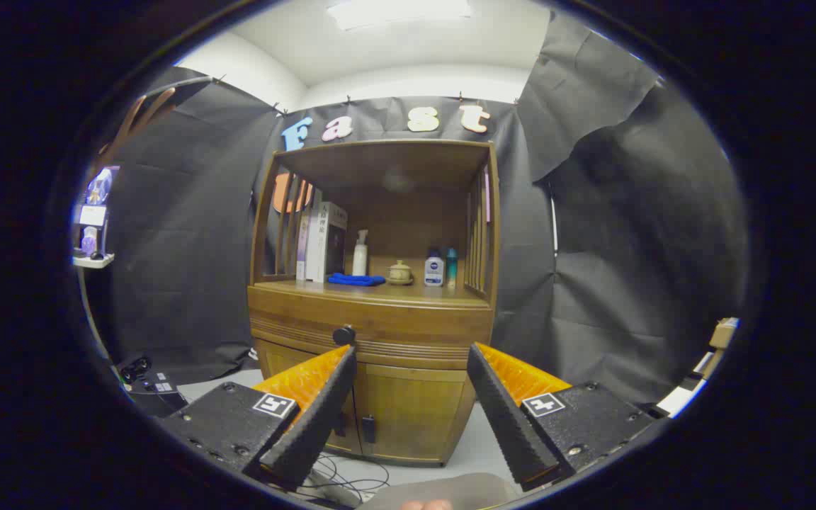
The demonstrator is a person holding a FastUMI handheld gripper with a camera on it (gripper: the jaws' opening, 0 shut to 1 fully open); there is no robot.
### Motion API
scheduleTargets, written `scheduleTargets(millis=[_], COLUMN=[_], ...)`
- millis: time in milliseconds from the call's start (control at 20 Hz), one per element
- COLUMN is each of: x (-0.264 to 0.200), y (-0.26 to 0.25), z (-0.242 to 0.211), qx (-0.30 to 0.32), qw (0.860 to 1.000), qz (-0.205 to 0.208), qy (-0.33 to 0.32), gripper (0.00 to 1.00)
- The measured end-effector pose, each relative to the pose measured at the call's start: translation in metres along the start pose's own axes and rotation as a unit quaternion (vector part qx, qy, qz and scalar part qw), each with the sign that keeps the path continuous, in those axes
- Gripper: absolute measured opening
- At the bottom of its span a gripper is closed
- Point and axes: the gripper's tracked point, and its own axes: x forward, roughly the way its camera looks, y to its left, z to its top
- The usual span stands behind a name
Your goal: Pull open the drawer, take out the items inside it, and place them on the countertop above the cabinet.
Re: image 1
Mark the wooden cabinet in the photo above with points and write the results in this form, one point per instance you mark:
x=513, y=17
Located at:
x=408, y=219

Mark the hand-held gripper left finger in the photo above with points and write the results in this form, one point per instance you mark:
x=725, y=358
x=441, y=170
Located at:
x=321, y=412

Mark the cardboard box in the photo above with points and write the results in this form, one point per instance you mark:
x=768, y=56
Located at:
x=723, y=333

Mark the white pump bottle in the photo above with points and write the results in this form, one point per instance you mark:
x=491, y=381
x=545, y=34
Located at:
x=360, y=260

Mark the white flat box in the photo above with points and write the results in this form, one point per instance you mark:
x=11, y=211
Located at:
x=677, y=398

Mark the black round drawer knob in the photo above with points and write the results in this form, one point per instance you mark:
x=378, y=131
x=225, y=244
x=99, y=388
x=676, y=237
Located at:
x=343, y=335

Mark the white lotion bottle blue cap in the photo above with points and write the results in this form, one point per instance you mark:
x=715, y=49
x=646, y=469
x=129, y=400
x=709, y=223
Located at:
x=434, y=274

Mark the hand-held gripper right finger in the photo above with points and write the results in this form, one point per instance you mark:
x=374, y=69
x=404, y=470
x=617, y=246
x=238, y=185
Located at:
x=508, y=419

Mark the purple printed box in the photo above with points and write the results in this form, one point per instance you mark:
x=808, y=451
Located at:
x=96, y=191

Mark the brown wooden frame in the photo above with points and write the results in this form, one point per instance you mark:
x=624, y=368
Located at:
x=132, y=127

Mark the thick book with portrait cover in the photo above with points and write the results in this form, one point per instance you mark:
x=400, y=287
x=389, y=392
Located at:
x=333, y=244

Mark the black controller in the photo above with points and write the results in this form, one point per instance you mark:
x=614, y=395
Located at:
x=135, y=370

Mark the beige lidded tea cup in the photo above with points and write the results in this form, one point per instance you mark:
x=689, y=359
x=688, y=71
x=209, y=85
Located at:
x=399, y=273

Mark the white wall shelf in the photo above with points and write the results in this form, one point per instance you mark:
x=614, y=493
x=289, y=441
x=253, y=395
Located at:
x=93, y=261

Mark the teal bottle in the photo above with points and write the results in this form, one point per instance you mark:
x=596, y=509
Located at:
x=452, y=268

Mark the black floor device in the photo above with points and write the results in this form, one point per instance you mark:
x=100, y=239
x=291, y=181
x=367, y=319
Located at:
x=156, y=400

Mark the wooden drawer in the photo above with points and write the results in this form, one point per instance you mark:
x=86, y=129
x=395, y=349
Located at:
x=415, y=329

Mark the blue cloth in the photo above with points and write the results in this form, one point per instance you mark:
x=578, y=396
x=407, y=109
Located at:
x=355, y=280

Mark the ceiling light panel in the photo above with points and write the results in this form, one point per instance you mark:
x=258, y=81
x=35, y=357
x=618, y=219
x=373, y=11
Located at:
x=401, y=13

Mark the wooden countertop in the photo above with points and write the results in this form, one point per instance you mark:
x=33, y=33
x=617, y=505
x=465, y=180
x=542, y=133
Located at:
x=408, y=292

